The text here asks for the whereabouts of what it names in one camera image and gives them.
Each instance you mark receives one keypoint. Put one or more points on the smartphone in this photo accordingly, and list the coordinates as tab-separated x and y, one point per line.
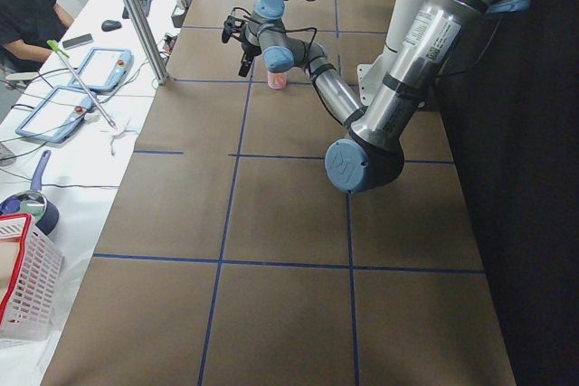
77	41

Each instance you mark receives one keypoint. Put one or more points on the white red plastic basket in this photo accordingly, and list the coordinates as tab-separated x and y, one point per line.
30	269

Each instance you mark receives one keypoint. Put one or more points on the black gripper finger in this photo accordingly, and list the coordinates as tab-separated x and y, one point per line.
245	65

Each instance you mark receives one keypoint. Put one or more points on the blue saucepan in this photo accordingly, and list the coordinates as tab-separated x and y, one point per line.
33	201

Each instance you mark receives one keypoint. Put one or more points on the green handled reacher tool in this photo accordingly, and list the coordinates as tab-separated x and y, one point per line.
63	56

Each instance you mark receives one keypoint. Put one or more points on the far teach pendant tablet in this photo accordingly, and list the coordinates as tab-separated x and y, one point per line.
103	69

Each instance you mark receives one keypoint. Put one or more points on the aluminium frame post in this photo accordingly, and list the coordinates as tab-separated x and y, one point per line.
147	40

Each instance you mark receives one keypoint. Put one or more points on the pink mesh pen holder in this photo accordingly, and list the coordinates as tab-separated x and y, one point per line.
277	80

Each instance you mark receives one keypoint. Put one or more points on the near teach pendant tablet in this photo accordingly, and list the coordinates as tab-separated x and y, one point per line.
57	116

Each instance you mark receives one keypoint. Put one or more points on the person in black shirt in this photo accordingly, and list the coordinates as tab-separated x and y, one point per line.
26	28

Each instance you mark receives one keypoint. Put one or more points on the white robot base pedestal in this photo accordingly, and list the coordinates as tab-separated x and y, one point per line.
370	75

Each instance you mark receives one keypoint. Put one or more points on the black computer mouse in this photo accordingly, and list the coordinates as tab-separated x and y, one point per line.
110	25

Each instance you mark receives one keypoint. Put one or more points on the teach pendant tablet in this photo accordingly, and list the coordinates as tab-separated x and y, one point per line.
57	116
103	69

